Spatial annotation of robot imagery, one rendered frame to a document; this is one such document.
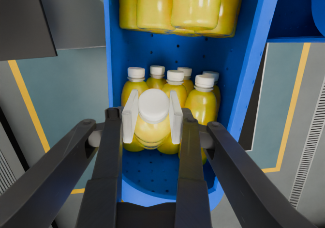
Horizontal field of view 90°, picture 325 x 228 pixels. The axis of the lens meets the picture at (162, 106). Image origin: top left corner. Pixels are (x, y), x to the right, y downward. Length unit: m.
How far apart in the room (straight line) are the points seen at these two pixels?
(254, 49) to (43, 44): 0.44
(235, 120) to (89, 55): 1.37
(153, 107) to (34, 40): 0.37
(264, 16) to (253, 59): 0.05
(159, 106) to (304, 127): 2.18
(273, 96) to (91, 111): 1.74
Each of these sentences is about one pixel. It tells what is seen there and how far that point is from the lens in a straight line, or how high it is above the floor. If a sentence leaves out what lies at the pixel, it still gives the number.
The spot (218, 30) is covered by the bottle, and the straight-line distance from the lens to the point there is 0.31.
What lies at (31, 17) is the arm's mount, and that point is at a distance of 0.50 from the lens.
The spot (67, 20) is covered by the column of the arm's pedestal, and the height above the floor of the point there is 0.69.
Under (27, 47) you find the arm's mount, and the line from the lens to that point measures 0.51.
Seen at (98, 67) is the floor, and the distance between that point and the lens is 1.52.
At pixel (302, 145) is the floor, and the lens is 2.46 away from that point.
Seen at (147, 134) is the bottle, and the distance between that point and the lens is 0.23.
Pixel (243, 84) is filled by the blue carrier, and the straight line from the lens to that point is 0.26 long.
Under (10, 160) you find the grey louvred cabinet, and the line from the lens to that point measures 2.05.
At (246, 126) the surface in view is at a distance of 1.71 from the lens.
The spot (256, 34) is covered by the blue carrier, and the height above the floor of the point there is 1.21.
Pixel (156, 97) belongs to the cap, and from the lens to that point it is 0.20.
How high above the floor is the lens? 1.43
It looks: 68 degrees down
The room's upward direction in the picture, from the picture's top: 170 degrees clockwise
